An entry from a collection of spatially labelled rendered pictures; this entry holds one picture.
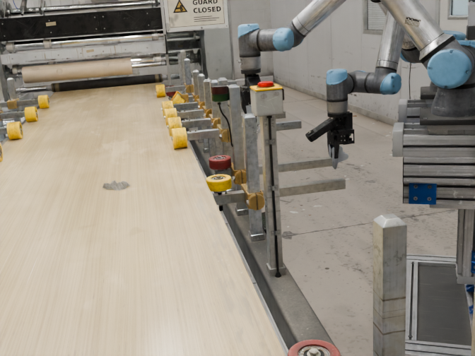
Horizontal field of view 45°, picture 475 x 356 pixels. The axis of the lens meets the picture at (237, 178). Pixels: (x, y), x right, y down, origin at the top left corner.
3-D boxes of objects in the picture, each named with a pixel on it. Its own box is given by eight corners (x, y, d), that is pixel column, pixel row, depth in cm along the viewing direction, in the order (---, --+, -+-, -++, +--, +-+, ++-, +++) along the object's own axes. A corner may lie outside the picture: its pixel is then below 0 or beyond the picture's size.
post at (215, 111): (225, 186, 260) (217, 79, 247) (227, 188, 257) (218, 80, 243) (218, 186, 260) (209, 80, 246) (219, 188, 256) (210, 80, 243)
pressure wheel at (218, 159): (231, 182, 214) (228, 152, 211) (235, 188, 207) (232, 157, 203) (209, 185, 213) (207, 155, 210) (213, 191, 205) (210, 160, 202)
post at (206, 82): (218, 176, 285) (210, 78, 271) (219, 178, 281) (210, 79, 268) (210, 176, 284) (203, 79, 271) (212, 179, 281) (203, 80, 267)
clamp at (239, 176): (242, 174, 215) (241, 161, 214) (249, 184, 202) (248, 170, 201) (227, 176, 214) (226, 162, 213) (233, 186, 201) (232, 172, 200)
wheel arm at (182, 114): (271, 108, 284) (271, 101, 283) (273, 109, 281) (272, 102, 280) (169, 119, 277) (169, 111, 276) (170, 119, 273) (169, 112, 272)
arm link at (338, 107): (330, 103, 204) (323, 99, 212) (331, 116, 206) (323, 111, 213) (350, 101, 206) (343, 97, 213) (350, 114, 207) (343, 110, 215)
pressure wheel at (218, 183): (218, 205, 191) (215, 171, 187) (238, 208, 187) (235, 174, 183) (203, 212, 184) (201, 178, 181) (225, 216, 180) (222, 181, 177)
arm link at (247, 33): (254, 24, 194) (232, 25, 198) (256, 57, 197) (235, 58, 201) (264, 22, 200) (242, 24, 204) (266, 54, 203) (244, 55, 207)
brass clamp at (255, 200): (258, 196, 192) (256, 181, 190) (267, 209, 179) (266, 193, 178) (239, 198, 191) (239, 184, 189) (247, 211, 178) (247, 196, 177)
